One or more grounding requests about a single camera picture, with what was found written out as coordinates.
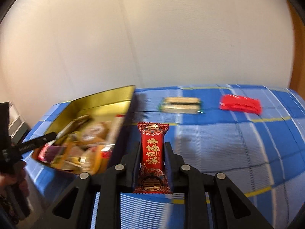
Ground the red festive candy packet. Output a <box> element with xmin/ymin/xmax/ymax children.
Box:
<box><xmin>134</xmin><ymin>122</ymin><xmax>171</xmax><ymax>194</ymax></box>

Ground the purple cartoon snack packet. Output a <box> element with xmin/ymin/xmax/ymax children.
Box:
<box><xmin>38</xmin><ymin>145</ymin><xmax>63</xmax><ymax>164</ymax></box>

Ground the orange bread snack packet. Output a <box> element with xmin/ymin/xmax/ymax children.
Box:
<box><xmin>79</xmin><ymin>122</ymin><xmax>111</xmax><ymax>147</ymax></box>

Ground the person's left hand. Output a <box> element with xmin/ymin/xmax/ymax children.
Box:
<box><xmin>1</xmin><ymin>161</ymin><xmax>29</xmax><ymax>198</ymax></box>

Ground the gold tin box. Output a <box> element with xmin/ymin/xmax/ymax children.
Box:
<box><xmin>31</xmin><ymin>85</ymin><xmax>137</xmax><ymax>175</ymax></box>

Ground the sandwich biscuit green wrapper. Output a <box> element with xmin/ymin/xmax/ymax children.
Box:
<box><xmin>159</xmin><ymin>97</ymin><xmax>203</xmax><ymax>114</ymax></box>

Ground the blue plaid tablecloth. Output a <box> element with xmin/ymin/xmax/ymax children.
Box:
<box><xmin>22</xmin><ymin>83</ymin><xmax>305</xmax><ymax>229</ymax></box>

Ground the red flat snack packet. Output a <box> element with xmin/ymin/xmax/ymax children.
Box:
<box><xmin>219</xmin><ymin>95</ymin><xmax>262</xmax><ymax>115</ymax></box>

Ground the wooden door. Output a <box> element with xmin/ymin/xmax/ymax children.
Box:
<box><xmin>287</xmin><ymin>1</ymin><xmax>305</xmax><ymax>99</ymax></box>

